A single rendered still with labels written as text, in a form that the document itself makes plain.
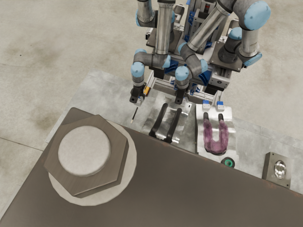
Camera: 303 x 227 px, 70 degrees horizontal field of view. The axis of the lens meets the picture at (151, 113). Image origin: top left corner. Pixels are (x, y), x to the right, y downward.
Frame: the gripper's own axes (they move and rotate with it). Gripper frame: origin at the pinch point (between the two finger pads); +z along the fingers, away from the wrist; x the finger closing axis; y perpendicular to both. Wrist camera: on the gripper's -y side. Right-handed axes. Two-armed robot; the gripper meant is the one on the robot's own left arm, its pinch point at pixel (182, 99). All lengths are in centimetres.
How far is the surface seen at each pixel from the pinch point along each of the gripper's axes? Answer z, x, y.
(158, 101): 2.4, 16.9, -5.4
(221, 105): 11.3, -26.4, 8.7
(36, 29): 73, 241, 73
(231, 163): 1, -42, -32
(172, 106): 4.0, 5.5, -5.6
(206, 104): 9.5, -16.5, 5.6
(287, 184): 15, -79, -30
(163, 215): -114, -22, -62
